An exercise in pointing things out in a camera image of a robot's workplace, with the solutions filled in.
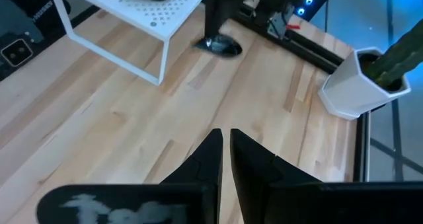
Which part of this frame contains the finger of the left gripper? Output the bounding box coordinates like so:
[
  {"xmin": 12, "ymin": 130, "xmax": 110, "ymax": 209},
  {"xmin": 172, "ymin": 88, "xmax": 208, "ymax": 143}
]
[
  {"xmin": 204, "ymin": 0, "xmax": 219, "ymax": 40},
  {"xmin": 216, "ymin": 0, "xmax": 234, "ymax": 40}
]

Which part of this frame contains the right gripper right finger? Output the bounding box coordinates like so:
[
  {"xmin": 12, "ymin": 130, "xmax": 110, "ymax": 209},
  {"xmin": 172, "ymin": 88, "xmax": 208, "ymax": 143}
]
[{"xmin": 229, "ymin": 128, "xmax": 423, "ymax": 224}]

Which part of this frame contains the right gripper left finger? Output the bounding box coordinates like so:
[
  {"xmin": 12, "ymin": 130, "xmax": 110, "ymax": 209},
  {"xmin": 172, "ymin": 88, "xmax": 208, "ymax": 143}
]
[{"xmin": 35, "ymin": 128, "xmax": 225, "ymax": 224}]

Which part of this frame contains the white perforated riser shelf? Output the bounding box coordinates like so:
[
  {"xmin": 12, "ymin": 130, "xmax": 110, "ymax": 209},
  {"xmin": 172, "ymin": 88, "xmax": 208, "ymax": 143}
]
[{"xmin": 48, "ymin": 0, "xmax": 206, "ymax": 87}]

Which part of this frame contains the white hexagonal pot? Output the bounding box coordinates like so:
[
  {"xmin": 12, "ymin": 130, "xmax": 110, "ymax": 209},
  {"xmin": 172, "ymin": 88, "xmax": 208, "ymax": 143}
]
[{"xmin": 317, "ymin": 47, "xmax": 412, "ymax": 121}]

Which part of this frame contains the black electronics box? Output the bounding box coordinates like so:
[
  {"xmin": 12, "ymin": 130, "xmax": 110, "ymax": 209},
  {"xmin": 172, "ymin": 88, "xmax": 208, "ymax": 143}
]
[{"xmin": 0, "ymin": 0, "xmax": 72, "ymax": 83}]

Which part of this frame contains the green cactus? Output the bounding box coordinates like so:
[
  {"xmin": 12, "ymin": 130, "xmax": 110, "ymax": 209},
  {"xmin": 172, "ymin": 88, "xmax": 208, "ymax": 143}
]
[{"xmin": 363, "ymin": 17, "xmax": 423, "ymax": 89}]

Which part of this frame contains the silver mounting bracket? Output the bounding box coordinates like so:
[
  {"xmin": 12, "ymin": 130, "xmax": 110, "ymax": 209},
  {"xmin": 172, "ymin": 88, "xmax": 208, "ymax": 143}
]
[{"xmin": 267, "ymin": 4, "xmax": 295, "ymax": 40}]

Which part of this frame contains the black aluminium table frame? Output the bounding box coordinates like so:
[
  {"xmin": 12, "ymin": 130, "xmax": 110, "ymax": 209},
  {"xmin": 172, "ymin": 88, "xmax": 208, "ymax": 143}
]
[{"xmin": 231, "ymin": 5, "xmax": 373, "ymax": 182}]

